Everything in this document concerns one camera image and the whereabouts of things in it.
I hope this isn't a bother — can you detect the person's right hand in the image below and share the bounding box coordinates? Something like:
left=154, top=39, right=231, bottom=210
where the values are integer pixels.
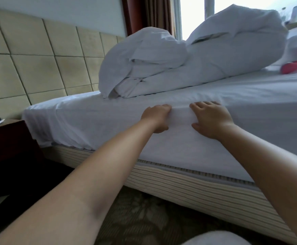
left=189, top=100, right=237, bottom=141

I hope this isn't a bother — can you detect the person's left hand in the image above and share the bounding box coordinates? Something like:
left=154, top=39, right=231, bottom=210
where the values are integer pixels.
left=140, top=103, right=173, bottom=135

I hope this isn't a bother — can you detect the white bed sheet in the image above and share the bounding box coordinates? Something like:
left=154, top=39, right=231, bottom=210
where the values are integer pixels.
left=22, top=68, right=297, bottom=183

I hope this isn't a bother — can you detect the person's left forearm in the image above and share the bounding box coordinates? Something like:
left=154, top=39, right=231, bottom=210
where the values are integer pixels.
left=0, top=120, right=157, bottom=245

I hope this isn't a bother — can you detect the person's right forearm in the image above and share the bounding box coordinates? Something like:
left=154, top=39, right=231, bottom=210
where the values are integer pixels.
left=217, top=125, right=297, bottom=245

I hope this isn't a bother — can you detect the white duvet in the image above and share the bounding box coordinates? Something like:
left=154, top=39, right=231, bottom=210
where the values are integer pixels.
left=98, top=4, right=290, bottom=99

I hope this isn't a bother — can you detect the pink lint roller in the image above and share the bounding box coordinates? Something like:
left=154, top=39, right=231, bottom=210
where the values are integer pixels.
left=279, top=59, right=297, bottom=76

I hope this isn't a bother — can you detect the brown curtain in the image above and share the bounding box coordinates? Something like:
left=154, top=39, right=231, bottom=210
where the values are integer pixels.
left=142, top=0, right=177, bottom=40

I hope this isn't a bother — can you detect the window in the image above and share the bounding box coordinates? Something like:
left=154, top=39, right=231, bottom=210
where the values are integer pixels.
left=174, top=0, right=297, bottom=42

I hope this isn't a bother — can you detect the beige padded headboard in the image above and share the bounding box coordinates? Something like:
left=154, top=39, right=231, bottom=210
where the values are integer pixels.
left=0, top=5, right=127, bottom=121

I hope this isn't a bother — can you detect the dark wooden nightstand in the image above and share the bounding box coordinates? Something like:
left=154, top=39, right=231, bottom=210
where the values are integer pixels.
left=0, top=119, right=74, bottom=239

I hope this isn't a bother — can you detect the dark wooden wall panel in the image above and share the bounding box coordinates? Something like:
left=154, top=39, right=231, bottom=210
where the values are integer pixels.
left=121, top=0, right=150, bottom=37

